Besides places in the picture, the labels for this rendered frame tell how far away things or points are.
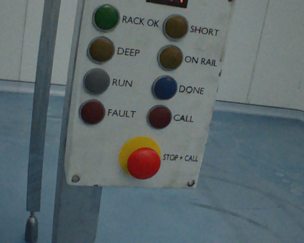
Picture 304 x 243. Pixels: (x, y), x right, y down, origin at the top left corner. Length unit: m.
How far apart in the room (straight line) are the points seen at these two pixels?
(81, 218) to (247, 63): 4.07
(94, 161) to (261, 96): 4.32
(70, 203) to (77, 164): 0.11
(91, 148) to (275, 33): 4.25
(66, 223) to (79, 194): 0.05
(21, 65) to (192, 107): 3.65
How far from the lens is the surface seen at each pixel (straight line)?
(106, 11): 0.47
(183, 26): 0.49
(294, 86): 4.97
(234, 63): 4.55
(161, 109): 0.51
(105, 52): 0.47
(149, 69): 0.50
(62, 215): 0.62
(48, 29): 1.64
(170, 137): 0.53
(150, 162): 0.50
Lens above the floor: 1.17
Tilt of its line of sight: 18 degrees down
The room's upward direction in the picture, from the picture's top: 10 degrees clockwise
